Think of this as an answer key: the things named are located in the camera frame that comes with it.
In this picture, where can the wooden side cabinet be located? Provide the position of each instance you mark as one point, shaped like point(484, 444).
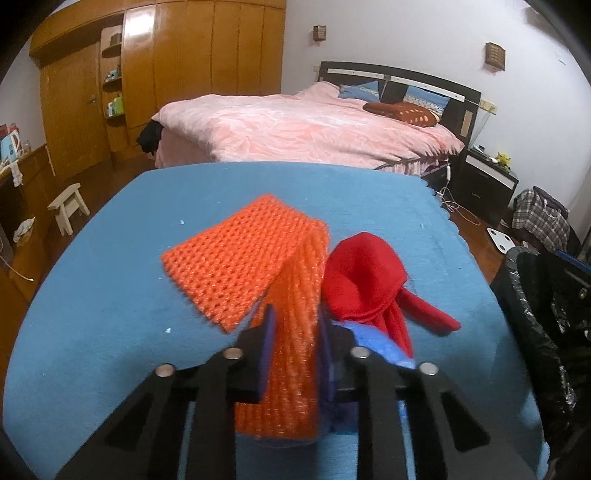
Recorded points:
point(27, 258)

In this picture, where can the black trash bin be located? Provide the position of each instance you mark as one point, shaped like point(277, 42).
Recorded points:
point(531, 332)

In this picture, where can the red-brown folded blanket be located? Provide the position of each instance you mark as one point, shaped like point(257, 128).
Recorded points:
point(401, 113)

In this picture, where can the dark bed headboard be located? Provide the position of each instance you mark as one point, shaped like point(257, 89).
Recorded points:
point(457, 92)

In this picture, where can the hanging white cloth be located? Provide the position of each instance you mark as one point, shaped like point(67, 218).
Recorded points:
point(17, 173)

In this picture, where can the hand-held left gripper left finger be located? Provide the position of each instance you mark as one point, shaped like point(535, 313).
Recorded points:
point(268, 355)

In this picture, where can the black cloth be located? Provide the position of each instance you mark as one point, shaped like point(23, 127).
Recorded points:
point(150, 136)

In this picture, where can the blue tablecloth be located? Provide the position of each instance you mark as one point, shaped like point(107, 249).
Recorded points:
point(115, 300)

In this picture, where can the plaid shirt on chair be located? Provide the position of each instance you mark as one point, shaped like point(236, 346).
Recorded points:
point(540, 221)

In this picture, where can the yellow toy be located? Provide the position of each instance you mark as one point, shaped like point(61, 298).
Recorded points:
point(503, 159)

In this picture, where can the pink bed blanket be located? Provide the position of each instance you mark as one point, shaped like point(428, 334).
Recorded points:
point(300, 129)

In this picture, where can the blue pillow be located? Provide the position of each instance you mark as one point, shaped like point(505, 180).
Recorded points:
point(360, 91)
point(427, 99)

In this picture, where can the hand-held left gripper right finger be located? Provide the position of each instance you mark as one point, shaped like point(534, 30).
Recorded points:
point(325, 364)

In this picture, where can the wall lamp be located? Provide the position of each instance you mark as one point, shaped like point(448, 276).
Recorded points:
point(495, 55)
point(320, 33)

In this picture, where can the red cloth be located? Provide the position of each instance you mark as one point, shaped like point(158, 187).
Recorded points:
point(364, 272)

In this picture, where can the wooden wardrobe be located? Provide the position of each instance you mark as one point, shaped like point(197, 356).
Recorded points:
point(207, 55)

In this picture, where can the green bottle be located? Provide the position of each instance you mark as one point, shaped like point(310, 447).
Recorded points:
point(116, 105)

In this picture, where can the white wooden stool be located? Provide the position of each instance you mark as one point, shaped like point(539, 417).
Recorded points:
point(69, 203)

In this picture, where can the dark nightstand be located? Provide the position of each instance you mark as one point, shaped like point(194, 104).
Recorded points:
point(485, 184)

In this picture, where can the wall socket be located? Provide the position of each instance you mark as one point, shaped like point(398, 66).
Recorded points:
point(488, 106)

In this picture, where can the orange foam net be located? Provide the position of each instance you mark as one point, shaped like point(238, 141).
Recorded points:
point(240, 258)

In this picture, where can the white crumpled cloth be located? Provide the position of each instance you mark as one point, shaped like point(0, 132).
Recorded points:
point(24, 230)

